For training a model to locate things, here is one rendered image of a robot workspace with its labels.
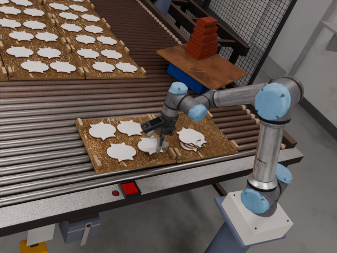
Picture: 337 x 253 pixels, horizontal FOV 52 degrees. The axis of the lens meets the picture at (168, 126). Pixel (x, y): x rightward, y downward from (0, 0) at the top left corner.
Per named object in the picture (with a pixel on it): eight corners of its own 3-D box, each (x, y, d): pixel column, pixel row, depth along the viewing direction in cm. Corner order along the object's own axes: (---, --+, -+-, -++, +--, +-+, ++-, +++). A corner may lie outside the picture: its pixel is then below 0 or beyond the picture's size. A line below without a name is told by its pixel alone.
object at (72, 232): (96, 242, 150) (104, 217, 140) (64, 252, 142) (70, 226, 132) (87, 222, 157) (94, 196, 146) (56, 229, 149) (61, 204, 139)
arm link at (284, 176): (285, 192, 154) (299, 171, 146) (272, 206, 145) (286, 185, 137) (263, 175, 159) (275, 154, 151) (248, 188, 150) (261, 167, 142)
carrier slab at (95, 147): (175, 162, 170) (176, 160, 169) (96, 174, 148) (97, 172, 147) (147, 118, 191) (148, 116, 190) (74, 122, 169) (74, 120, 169)
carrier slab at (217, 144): (237, 153, 192) (238, 151, 191) (177, 163, 170) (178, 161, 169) (204, 114, 213) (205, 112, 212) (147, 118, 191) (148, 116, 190)
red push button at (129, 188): (138, 194, 147) (139, 192, 146) (126, 197, 144) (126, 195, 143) (132, 183, 151) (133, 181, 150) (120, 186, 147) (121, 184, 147)
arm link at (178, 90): (182, 93, 144) (168, 82, 147) (174, 113, 150) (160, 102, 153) (193, 89, 149) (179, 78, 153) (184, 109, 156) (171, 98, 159)
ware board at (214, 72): (246, 75, 255) (247, 73, 254) (212, 91, 218) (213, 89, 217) (195, 42, 273) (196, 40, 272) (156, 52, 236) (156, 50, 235)
